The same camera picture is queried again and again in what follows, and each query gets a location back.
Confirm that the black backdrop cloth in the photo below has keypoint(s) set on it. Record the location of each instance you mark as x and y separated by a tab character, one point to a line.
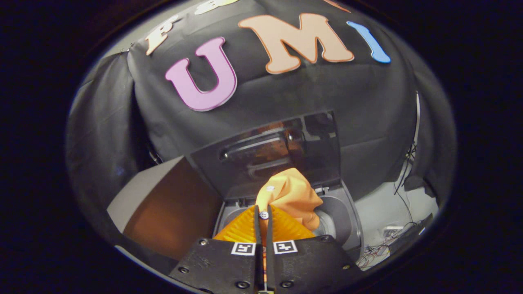
286	98

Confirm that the orange shirt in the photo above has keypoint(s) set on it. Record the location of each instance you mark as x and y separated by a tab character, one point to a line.
290	196

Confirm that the white cabinet with dark top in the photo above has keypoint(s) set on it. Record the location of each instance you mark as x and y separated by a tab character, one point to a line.
171	212

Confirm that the flat black box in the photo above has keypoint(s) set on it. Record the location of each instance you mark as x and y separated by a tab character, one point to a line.
412	239

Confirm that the thin black light stand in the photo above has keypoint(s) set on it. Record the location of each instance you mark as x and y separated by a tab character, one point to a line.
416	118

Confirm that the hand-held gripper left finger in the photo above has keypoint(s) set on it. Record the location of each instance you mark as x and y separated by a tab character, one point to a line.
257	228

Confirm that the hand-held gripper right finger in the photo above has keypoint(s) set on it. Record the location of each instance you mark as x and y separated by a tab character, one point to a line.
270	228

